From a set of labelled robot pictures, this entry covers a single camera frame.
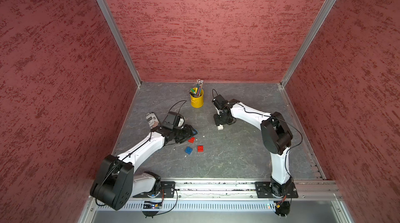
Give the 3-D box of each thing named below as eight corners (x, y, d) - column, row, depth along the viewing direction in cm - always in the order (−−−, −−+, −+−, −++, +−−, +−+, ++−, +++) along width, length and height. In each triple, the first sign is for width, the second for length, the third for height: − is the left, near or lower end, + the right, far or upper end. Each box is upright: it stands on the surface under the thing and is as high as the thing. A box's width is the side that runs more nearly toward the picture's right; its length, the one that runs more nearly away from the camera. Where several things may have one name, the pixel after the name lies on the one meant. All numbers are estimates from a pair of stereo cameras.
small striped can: (151, 129, 97) (149, 126, 94) (145, 117, 103) (143, 113, 100) (160, 124, 100) (158, 121, 96) (154, 113, 105) (153, 109, 102)
